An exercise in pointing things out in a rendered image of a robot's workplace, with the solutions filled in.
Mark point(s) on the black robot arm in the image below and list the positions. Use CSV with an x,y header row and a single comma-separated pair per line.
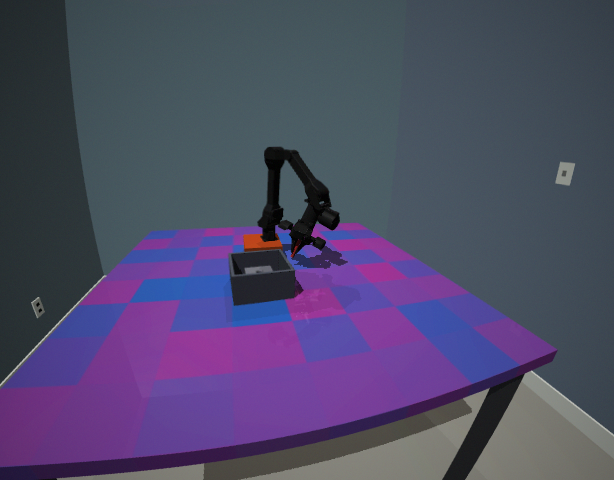
x,y
315,190

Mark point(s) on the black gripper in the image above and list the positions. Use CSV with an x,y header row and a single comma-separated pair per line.
x,y
317,242

